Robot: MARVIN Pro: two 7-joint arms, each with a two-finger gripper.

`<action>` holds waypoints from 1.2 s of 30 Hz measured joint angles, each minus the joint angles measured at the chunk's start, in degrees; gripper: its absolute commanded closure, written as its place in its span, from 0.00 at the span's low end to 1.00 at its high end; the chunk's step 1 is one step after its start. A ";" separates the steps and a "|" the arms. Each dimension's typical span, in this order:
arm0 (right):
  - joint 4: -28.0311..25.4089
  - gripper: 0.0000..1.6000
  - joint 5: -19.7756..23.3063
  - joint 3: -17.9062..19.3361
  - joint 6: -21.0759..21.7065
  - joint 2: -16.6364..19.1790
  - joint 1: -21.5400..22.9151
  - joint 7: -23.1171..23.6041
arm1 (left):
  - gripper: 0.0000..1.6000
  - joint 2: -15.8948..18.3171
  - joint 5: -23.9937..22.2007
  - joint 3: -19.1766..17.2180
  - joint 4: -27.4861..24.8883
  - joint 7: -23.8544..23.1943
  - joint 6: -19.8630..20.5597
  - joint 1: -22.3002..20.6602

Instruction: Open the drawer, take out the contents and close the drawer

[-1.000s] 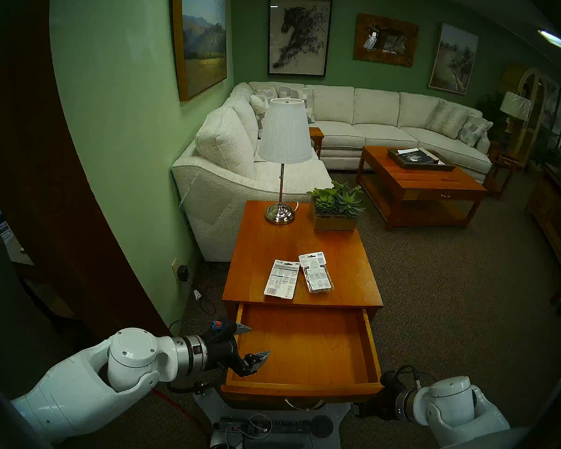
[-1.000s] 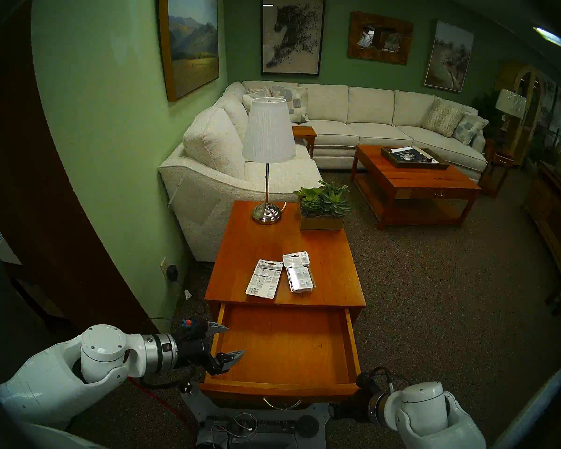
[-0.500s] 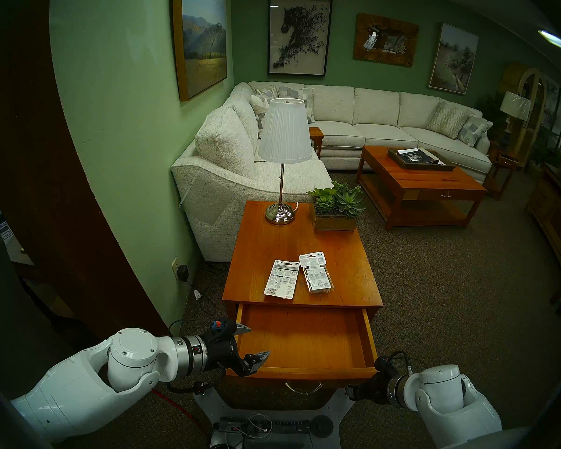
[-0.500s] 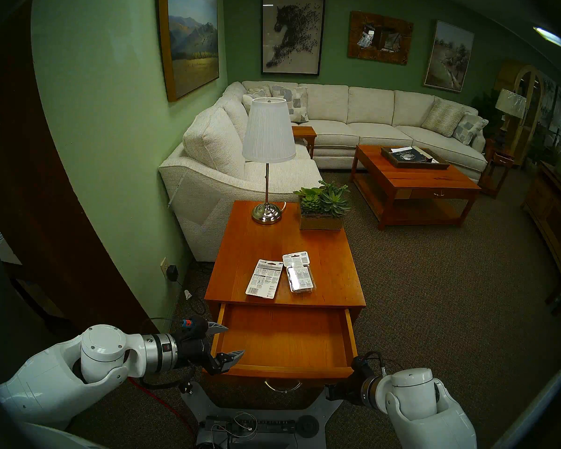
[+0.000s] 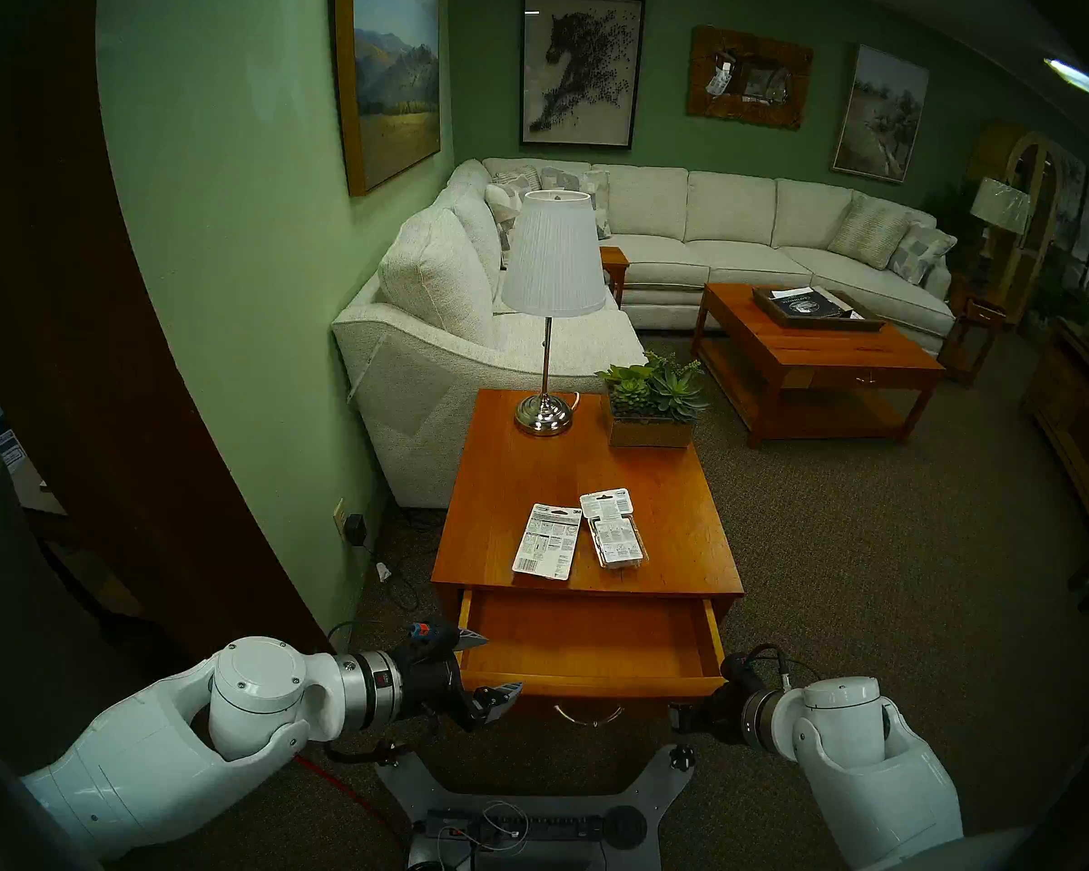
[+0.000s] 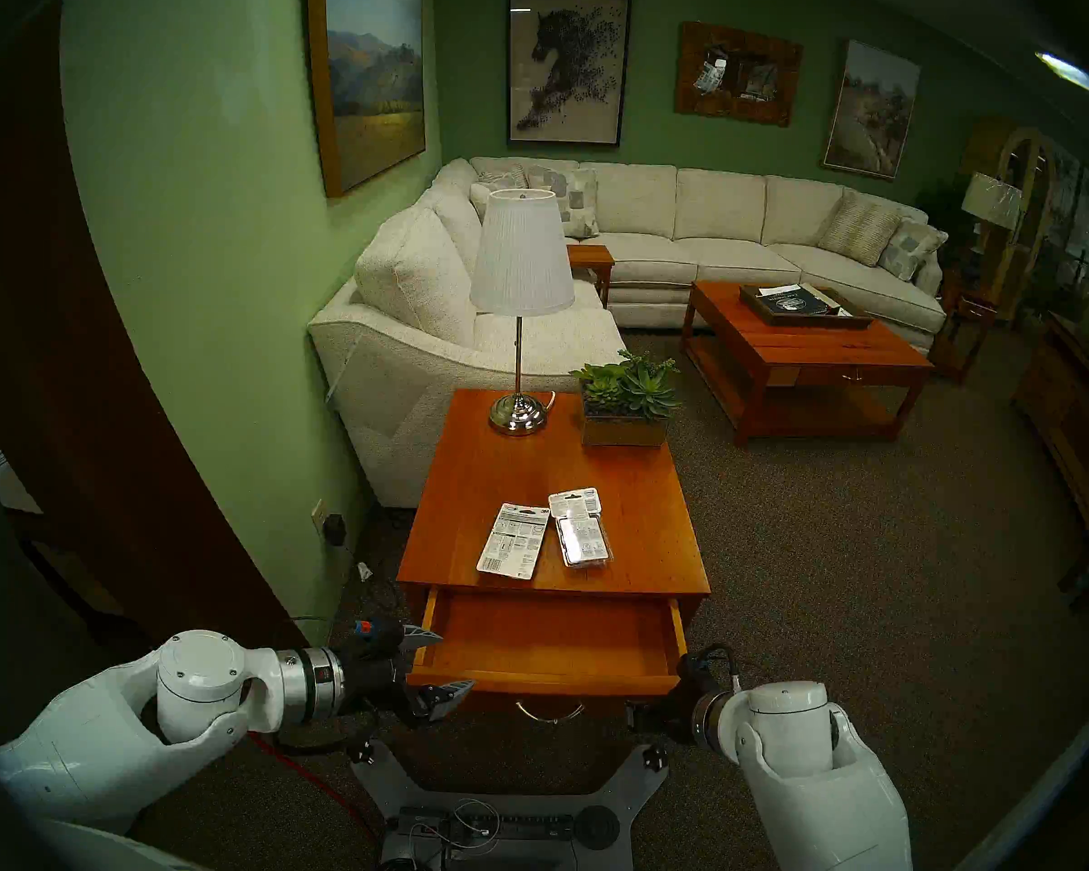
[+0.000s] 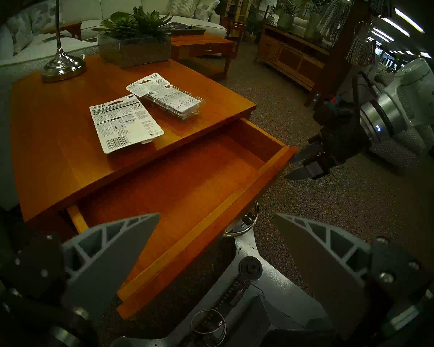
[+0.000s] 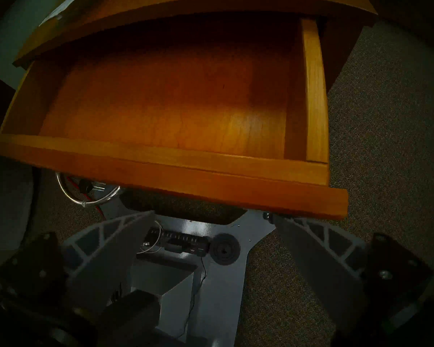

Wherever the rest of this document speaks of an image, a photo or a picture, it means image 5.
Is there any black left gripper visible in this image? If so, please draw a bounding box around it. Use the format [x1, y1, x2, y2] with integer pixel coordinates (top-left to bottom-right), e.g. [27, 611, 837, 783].
[397, 626, 525, 732]

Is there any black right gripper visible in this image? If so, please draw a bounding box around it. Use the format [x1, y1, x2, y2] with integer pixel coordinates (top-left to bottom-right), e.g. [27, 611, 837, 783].
[668, 680, 752, 746]

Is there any wooden drawer with metal handle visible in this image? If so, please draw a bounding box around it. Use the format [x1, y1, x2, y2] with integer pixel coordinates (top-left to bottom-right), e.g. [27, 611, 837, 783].
[456, 591, 729, 729]

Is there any large Command hooks card package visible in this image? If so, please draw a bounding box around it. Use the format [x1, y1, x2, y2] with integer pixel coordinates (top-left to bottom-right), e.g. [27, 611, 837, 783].
[511, 503, 584, 582]

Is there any small clear Command blister package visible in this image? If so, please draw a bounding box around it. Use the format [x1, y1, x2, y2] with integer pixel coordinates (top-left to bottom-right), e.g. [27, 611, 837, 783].
[579, 488, 648, 571]

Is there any black round disk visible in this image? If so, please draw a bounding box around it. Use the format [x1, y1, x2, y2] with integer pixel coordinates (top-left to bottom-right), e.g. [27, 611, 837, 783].
[603, 806, 648, 850]

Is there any black power strip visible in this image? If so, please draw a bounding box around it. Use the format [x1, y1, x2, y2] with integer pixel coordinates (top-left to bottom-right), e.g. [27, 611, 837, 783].
[425, 809, 604, 847]

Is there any orange wooden end table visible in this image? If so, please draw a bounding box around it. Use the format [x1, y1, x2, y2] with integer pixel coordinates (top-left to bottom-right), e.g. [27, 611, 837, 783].
[431, 388, 745, 621]

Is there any succulent planter box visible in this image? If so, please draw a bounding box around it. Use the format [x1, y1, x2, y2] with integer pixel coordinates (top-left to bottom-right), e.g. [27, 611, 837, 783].
[596, 350, 711, 449]

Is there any cream sectional sofa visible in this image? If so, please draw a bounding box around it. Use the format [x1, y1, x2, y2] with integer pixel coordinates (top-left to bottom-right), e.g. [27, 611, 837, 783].
[331, 157, 958, 509]

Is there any wooden coffee table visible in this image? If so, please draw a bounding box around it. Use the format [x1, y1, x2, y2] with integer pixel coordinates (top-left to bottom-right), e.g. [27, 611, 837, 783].
[692, 282, 947, 450]

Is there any white shade table lamp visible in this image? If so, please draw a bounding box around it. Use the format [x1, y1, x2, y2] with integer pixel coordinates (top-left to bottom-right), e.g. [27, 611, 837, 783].
[501, 190, 607, 437]

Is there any small wooden side table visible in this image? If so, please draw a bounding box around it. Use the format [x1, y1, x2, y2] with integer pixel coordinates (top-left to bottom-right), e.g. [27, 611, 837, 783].
[599, 246, 631, 309]

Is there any dark cover book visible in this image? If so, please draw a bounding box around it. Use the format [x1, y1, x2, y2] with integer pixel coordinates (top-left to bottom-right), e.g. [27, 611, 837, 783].
[770, 287, 854, 319]

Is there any dark wooden tray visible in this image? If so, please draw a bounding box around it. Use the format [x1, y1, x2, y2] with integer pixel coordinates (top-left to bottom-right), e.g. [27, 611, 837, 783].
[751, 286, 886, 333]

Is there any brown wooden door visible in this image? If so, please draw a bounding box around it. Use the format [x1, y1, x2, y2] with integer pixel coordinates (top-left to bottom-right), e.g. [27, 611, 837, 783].
[0, 0, 328, 657]

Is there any wooden sideboard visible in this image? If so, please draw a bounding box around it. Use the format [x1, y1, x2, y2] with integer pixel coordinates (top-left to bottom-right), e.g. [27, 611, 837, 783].
[1021, 316, 1089, 539]

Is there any dark red end table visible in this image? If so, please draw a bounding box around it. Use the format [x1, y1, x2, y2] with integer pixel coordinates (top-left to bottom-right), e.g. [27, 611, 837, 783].
[939, 284, 1010, 387]

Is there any striped beige throw pillow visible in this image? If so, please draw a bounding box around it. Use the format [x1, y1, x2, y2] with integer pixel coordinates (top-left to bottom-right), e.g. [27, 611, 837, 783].
[828, 193, 913, 269]

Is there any mountain landscape painting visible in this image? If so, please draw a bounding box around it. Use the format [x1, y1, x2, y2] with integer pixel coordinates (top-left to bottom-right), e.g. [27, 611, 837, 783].
[331, 0, 443, 199]

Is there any black framed horse picture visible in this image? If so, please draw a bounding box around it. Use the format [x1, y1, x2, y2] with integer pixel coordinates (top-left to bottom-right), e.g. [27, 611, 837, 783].
[519, 0, 647, 151]

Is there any wood framed mirror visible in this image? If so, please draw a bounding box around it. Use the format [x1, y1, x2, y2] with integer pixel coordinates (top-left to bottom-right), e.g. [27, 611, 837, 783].
[686, 25, 815, 132]

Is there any arched wooden cabinet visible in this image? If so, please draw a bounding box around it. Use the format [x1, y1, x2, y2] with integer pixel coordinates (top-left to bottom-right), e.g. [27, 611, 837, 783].
[976, 125, 1064, 326]

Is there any tree landscape painting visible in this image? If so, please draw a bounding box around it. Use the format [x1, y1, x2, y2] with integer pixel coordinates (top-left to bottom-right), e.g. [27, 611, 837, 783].
[830, 44, 931, 186]

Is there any ceiling light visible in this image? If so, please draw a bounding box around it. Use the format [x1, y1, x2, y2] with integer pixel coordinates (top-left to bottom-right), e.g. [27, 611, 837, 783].
[1044, 55, 1089, 105]

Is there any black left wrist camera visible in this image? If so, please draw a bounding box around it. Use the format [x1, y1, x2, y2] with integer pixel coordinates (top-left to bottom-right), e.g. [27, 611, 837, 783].
[395, 621, 462, 661]

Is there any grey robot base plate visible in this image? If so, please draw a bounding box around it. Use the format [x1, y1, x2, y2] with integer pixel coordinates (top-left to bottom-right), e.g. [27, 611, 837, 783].
[377, 744, 695, 871]

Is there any black power cord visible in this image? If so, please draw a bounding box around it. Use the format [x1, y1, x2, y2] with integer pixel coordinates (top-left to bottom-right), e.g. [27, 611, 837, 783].
[363, 543, 423, 614]

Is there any black right camera cable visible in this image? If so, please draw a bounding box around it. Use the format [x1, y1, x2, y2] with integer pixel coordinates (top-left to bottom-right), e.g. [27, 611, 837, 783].
[749, 643, 822, 693]

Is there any black camera cable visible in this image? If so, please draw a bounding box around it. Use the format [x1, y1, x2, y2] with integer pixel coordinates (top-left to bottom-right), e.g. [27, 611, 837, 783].
[749, 643, 822, 693]
[327, 620, 414, 652]

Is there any black left camera cable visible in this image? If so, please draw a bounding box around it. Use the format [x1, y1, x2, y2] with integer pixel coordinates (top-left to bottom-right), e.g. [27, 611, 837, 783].
[327, 620, 414, 652]

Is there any white wire coil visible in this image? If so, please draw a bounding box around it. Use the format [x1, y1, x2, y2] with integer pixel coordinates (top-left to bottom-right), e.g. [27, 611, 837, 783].
[476, 801, 529, 854]

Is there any red cable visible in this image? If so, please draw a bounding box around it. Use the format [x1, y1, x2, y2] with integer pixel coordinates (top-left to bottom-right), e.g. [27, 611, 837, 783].
[295, 756, 409, 843]

